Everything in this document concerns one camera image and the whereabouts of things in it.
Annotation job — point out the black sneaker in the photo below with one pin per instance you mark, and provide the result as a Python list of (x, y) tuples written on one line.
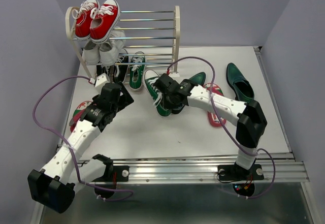
[(120, 68), (100, 70)]

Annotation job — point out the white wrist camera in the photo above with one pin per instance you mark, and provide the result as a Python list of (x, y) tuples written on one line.
[(100, 82), (174, 75)]

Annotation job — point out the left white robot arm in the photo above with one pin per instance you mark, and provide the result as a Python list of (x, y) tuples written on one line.
[(57, 183)]

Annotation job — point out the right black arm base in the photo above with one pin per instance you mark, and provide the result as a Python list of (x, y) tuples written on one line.
[(242, 179)]

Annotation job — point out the dark green loafer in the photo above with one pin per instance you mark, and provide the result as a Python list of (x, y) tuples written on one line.
[(198, 78), (239, 84)]

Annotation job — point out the left dark green loafer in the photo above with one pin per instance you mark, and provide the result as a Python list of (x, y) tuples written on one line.
[(198, 78)]

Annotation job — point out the right black sneaker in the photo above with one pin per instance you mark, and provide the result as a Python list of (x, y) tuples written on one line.
[(120, 68)]

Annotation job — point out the left black sneaker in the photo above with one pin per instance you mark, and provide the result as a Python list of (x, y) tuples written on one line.
[(100, 70)]

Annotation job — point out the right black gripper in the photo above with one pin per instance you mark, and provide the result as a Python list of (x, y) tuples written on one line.
[(168, 104)]

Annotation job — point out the right dark green loafer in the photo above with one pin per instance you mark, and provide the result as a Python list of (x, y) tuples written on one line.
[(239, 84)]

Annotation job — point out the left white sneaker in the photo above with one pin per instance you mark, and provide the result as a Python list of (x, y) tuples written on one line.
[(91, 53)]

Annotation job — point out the green sneaker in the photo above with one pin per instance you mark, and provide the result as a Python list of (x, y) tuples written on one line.
[(136, 70), (149, 79)]

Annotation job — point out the right white sneaker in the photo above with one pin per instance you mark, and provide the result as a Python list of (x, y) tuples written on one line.
[(110, 49)]

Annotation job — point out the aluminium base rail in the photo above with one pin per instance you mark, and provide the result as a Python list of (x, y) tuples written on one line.
[(202, 170)]

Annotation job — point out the left red sneaker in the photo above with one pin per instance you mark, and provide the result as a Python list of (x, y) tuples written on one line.
[(83, 19)]

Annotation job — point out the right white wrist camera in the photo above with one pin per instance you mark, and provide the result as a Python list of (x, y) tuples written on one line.
[(174, 75)]

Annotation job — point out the right red sneaker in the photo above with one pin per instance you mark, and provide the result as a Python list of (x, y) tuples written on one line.
[(104, 20)]

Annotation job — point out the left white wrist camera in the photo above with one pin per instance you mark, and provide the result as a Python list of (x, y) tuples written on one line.
[(100, 82)]

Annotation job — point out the cream metal shoe rack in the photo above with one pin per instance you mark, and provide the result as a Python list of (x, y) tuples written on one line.
[(154, 32)]

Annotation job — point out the white sneaker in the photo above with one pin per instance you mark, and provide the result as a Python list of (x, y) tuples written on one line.
[(91, 53), (110, 49)]

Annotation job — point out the red sneaker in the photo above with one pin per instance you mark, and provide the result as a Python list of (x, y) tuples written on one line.
[(83, 19), (104, 20)]

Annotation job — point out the pink flip-flop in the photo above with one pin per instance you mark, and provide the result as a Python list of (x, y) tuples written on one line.
[(212, 118), (77, 114)]

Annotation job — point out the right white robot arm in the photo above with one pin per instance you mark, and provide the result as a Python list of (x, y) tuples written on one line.
[(248, 118)]

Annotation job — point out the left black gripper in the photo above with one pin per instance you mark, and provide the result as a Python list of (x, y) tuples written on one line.
[(125, 99)]

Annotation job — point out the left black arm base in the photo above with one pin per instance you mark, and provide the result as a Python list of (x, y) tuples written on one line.
[(112, 176)]

